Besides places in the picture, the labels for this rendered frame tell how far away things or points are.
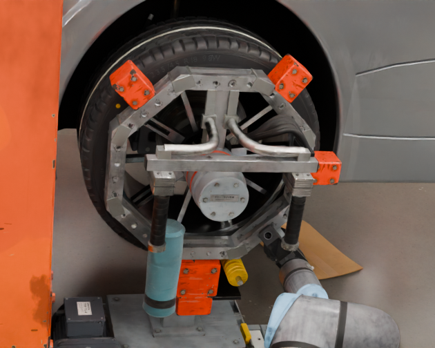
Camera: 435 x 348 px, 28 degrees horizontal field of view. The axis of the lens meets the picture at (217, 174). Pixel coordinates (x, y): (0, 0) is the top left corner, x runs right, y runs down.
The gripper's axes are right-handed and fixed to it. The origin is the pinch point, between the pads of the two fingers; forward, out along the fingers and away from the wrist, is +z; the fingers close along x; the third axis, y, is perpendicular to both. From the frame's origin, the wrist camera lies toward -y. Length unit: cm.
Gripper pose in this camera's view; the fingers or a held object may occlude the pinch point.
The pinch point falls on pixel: (270, 228)
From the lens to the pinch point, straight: 248.6
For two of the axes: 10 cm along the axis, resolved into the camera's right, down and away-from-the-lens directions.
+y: 6.0, 6.4, 4.9
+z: -2.1, -4.6, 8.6
